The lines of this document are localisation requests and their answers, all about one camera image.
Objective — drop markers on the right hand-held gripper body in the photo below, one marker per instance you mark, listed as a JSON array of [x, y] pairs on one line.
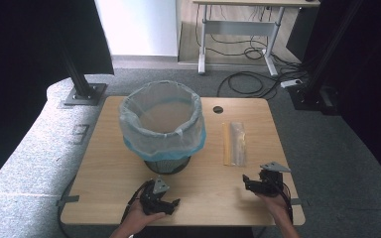
[[271, 180]]

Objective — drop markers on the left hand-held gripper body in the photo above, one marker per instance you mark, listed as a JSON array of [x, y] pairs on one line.
[[152, 198]]

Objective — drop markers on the dark mesh wastebasket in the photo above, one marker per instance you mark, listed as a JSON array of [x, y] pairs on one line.
[[167, 166]]

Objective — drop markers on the clear plastic packet yellow strip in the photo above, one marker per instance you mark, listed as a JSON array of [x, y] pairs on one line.
[[234, 145]]

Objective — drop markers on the bin with blue bag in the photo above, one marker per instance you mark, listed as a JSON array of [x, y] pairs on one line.
[[162, 145]]

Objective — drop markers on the person's left hand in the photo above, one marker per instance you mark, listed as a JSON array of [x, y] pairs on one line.
[[140, 218]]

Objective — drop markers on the person's right hand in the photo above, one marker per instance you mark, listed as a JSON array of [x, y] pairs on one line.
[[276, 204]]

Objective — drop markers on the grey tape strip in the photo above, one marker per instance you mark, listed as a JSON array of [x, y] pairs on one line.
[[296, 201]]

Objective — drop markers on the black metal stand with block base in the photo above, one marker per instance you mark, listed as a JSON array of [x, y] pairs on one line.
[[311, 95]]

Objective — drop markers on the grey floor socket cover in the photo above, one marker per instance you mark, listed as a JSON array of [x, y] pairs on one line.
[[80, 134]]

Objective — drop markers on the white power strip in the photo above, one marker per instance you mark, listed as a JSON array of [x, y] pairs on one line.
[[291, 83]]

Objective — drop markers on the black curtain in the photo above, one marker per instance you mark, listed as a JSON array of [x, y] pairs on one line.
[[370, 82], [20, 66]]

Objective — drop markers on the dark box under desk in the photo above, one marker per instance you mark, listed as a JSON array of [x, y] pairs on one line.
[[300, 33]]

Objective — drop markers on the white panel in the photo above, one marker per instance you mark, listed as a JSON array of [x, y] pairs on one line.
[[139, 26]]

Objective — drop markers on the black metal stand with base plate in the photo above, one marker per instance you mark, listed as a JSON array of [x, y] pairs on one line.
[[82, 89]]

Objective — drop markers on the white frame wooden desk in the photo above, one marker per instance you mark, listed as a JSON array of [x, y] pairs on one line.
[[241, 28]]

